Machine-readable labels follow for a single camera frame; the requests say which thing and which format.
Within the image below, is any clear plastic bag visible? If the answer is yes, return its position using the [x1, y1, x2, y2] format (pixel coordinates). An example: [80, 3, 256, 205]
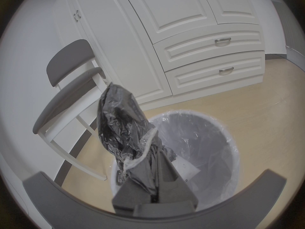
[147, 110, 240, 207]

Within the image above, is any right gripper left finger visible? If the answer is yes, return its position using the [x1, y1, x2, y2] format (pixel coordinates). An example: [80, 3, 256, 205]
[112, 178, 153, 215]

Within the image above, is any white wardrobe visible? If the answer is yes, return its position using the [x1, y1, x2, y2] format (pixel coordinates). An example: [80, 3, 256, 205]
[52, 0, 265, 112]

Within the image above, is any white chair with grey cushions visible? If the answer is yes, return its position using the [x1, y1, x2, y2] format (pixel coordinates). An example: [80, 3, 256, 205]
[32, 39, 113, 181]

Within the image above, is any white trash bin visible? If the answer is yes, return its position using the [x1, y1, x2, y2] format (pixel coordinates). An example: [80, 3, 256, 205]
[111, 109, 240, 211]

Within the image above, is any black plastic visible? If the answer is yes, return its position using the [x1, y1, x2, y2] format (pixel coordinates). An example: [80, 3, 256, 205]
[96, 82, 177, 195]

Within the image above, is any grey curtain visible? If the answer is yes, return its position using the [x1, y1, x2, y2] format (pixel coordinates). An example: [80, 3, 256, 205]
[272, 0, 296, 48]

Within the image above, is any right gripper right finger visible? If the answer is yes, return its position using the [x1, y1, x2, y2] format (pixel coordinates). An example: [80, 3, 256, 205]
[157, 150, 199, 207]

